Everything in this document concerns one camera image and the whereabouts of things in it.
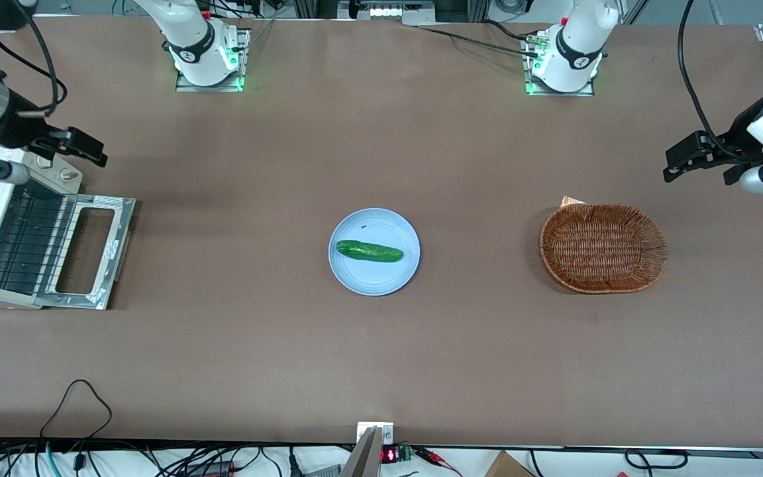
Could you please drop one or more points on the red digit display module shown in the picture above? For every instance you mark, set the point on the red digit display module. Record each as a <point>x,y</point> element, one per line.
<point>389,455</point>

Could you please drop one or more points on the brown cardboard box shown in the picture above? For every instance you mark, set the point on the brown cardboard box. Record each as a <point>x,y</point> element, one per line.
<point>507,467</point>

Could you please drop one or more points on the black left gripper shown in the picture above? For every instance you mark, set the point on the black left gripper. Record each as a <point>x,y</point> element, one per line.
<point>740,133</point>

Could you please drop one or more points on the grey camera mount pole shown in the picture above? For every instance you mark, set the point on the grey camera mount pole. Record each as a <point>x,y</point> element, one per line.
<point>361,460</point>

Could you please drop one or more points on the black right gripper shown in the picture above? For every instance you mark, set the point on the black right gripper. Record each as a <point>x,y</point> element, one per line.
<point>16,126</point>

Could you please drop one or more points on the black power adapter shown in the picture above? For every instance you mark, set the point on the black power adapter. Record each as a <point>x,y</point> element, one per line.
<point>212,469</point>

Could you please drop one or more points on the green cucumber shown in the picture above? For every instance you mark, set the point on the green cucumber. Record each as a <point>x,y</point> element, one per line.
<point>368,251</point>

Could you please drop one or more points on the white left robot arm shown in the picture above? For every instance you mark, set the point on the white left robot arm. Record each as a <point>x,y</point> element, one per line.
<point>577,46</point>

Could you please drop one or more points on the silver oven knob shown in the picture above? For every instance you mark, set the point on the silver oven knob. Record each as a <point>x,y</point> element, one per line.
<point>71,175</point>
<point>44,163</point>

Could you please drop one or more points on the red clip leads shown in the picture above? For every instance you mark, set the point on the red clip leads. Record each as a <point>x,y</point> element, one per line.
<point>438,457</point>

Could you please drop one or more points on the beige paper tag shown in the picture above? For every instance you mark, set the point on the beige paper tag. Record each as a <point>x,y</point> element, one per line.
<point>570,201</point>

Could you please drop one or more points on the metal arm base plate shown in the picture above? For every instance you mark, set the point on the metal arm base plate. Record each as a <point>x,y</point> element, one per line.
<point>527,66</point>
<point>244,59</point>

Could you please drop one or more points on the brown wicker basket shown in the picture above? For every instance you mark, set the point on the brown wicker basket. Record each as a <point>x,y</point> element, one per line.
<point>603,248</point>

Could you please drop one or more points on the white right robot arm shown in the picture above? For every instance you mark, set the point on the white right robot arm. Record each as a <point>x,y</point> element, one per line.
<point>196,40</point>

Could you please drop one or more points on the light blue plate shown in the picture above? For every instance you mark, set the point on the light blue plate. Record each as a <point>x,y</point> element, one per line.
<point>375,278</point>

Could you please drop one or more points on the small metal bracket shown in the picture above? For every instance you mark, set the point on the small metal bracket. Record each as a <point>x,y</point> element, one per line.
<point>387,434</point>

